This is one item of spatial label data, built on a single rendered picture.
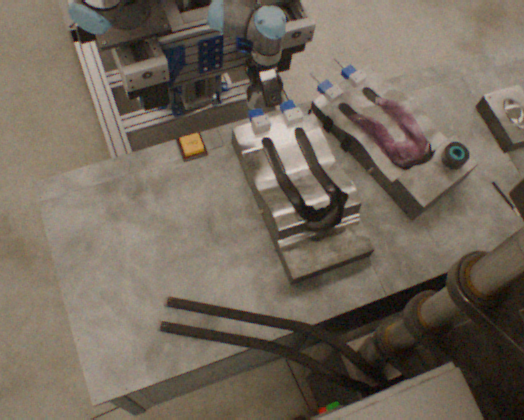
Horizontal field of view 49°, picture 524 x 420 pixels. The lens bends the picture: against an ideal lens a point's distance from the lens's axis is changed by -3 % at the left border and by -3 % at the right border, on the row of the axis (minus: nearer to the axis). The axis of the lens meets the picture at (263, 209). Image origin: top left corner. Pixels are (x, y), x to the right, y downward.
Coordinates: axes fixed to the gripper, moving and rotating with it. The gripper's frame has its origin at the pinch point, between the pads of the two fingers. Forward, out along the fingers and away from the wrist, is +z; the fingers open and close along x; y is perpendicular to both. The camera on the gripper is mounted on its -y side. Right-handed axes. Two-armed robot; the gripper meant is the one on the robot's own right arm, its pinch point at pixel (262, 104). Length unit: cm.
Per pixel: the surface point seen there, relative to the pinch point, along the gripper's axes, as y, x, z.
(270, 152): -9.2, 0.0, 12.8
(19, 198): 49, 91, 101
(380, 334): -73, -3, -3
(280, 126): -2.1, -6.0, 11.9
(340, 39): 86, -87, 101
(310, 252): -42.2, 0.4, 14.9
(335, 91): 5.1, -28.3, 12.7
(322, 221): -35.0, -6.3, 13.7
